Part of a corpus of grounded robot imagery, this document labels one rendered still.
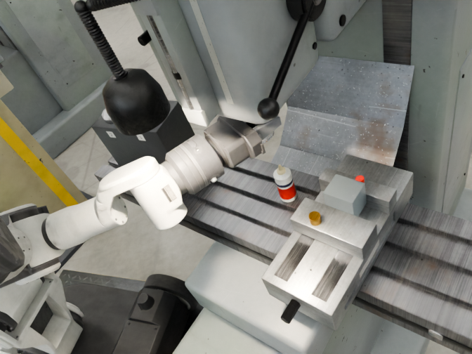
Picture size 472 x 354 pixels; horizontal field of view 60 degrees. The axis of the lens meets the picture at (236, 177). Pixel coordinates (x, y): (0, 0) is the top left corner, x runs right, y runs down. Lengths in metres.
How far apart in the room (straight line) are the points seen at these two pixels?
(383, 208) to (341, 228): 0.10
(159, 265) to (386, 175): 1.58
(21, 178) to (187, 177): 1.86
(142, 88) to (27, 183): 2.06
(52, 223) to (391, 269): 0.63
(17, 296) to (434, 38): 1.07
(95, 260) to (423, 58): 2.01
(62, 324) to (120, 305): 0.24
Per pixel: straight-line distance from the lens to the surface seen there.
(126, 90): 0.48
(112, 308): 1.51
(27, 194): 2.53
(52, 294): 1.19
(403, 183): 0.88
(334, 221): 0.78
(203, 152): 0.69
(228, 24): 0.53
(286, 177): 0.90
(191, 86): 0.58
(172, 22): 0.55
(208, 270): 1.02
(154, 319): 1.36
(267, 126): 0.74
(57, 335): 1.33
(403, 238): 0.89
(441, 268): 0.86
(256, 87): 0.58
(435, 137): 1.15
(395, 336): 1.62
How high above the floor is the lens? 1.71
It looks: 45 degrees down
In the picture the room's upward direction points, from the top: 23 degrees counter-clockwise
